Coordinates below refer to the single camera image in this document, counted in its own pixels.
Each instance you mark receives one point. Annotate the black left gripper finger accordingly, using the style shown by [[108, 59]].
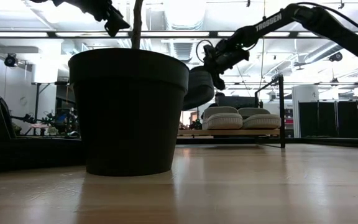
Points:
[[115, 25]]

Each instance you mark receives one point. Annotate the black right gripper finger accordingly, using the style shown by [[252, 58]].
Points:
[[219, 81]]

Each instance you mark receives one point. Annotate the black background robot arm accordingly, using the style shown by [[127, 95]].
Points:
[[26, 118]]

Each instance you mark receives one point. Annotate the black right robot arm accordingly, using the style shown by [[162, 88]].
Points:
[[337, 31]]

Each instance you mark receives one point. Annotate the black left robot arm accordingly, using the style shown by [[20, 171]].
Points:
[[42, 1]]

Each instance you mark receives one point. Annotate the person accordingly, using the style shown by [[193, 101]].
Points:
[[220, 97]]

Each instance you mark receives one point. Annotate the black computer monitor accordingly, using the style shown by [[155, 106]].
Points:
[[239, 102]]

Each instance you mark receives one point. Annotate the black bar with light strips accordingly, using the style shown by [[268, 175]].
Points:
[[172, 34]]

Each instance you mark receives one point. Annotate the white square pillar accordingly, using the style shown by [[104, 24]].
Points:
[[304, 93]]

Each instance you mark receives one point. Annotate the large black flower pot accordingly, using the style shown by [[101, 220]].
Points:
[[129, 118]]

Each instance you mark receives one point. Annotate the black ceiling spotlight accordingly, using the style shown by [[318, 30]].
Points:
[[11, 60], [336, 56]]

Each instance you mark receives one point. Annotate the black partition panels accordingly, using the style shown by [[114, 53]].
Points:
[[322, 121]]

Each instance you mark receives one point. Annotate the small potted plant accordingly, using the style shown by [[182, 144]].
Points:
[[53, 130], [16, 128]]

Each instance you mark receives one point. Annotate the pink object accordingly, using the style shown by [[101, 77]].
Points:
[[39, 126]]

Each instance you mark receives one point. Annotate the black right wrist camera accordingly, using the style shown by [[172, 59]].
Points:
[[208, 56]]

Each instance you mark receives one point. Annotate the wooden shelf with black frame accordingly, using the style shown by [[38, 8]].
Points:
[[228, 132]]

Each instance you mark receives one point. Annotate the round ceiling air duct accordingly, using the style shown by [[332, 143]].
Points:
[[185, 15]]

